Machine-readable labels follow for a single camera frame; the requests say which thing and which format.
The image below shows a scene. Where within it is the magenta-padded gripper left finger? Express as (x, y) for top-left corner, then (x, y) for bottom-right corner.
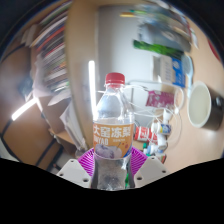
(56, 147), (96, 189)

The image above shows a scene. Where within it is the white desk lamp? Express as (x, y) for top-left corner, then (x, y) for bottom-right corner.
(87, 59), (108, 113)

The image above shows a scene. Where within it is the magenta pouch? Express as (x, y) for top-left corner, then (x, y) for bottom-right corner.
(146, 90), (176, 109)

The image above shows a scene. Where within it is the light blue hairbrush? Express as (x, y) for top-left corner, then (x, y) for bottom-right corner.
(179, 53), (195, 84)

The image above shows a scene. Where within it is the black mug white inside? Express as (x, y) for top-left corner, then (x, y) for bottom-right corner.
(186, 80), (224, 132)

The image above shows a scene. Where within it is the white ceiling tube light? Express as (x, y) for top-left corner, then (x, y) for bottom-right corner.
(10, 97), (38, 122)

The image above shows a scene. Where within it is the red and white tub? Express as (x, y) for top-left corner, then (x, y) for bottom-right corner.
(134, 126), (158, 143)

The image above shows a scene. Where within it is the small white blue bottle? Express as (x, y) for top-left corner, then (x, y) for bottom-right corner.
(151, 122), (173, 136)

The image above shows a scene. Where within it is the grey blue water bottle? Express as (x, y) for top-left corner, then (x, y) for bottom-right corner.
(137, 21), (193, 53)

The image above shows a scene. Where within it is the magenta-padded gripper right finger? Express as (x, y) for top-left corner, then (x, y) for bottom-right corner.
(128, 146), (171, 189)

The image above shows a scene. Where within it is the clear drink bottle red cap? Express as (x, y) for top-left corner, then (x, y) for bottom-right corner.
(89, 72), (136, 192)

